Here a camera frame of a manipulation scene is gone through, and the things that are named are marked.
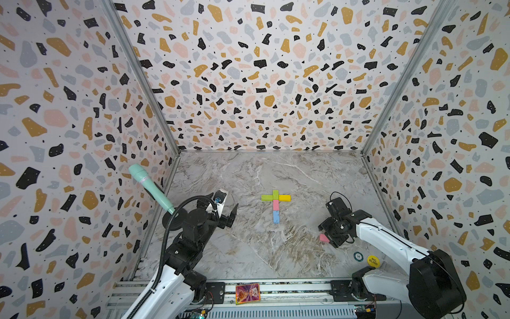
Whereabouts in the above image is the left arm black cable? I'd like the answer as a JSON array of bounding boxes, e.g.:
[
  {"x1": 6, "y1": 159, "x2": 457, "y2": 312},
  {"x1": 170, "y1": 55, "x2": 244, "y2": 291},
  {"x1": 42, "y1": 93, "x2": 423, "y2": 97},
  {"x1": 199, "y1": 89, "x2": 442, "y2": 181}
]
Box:
[{"x1": 127, "y1": 195, "x2": 218, "y2": 319}]

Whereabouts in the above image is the mint green toy microphone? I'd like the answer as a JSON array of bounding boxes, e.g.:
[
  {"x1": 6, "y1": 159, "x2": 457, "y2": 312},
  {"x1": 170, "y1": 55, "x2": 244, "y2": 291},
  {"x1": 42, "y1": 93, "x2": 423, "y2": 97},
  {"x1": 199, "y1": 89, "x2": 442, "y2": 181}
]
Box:
[{"x1": 128, "y1": 164, "x2": 175, "y2": 215}]

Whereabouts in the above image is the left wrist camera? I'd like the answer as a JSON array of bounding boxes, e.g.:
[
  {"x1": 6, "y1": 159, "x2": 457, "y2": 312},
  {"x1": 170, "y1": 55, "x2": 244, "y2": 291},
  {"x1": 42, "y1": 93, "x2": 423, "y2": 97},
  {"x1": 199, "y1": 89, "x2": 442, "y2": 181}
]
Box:
[{"x1": 213, "y1": 190, "x2": 228, "y2": 205}]

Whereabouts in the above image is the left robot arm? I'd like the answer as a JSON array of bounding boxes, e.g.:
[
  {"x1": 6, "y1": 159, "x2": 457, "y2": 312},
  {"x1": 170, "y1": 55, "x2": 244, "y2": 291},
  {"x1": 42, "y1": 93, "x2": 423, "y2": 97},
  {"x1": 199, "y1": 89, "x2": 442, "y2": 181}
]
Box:
[{"x1": 123, "y1": 190, "x2": 238, "y2": 318}]

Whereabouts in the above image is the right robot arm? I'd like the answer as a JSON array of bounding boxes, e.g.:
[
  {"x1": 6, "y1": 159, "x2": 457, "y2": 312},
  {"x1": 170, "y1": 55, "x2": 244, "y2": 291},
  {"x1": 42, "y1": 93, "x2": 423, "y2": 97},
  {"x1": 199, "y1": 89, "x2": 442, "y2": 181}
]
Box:
[{"x1": 318, "y1": 198, "x2": 467, "y2": 318}]

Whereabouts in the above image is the blue block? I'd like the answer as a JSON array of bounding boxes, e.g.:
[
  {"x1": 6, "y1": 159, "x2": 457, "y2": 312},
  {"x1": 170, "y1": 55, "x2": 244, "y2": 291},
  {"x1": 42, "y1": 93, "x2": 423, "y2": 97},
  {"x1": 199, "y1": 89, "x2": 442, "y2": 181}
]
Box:
[{"x1": 273, "y1": 210, "x2": 280, "y2": 224}]

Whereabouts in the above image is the colourful card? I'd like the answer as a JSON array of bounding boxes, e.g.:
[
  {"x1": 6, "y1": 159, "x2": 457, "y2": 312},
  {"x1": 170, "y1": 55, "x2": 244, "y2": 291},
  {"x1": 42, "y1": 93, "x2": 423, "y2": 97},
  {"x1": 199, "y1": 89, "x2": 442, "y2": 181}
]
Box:
[{"x1": 235, "y1": 283, "x2": 261, "y2": 305}]

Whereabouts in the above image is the aluminium front rail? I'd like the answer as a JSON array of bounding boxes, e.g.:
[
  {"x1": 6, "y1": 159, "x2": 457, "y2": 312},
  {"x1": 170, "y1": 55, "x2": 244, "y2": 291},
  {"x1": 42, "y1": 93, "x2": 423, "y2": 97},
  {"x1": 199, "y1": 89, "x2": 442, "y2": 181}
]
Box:
[{"x1": 105, "y1": 276, "x2": 449, "y2": 319}]

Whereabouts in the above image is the yellow round sticker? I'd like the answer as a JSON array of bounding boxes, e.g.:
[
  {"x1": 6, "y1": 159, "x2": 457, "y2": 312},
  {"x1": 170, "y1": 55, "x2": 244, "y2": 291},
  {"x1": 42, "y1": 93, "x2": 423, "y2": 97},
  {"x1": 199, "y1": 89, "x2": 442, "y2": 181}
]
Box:
[{"x1": 367, "y1": 255, "x2": 381, "y2": 268}]

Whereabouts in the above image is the yellow block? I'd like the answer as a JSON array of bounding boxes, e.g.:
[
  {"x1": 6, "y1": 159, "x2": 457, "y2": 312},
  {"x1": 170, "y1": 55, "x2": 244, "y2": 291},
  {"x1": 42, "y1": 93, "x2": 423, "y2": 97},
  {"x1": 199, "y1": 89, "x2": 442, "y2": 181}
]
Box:
[{"x1": 278, "y1": 195, "x2": 292, "y2": 202}]

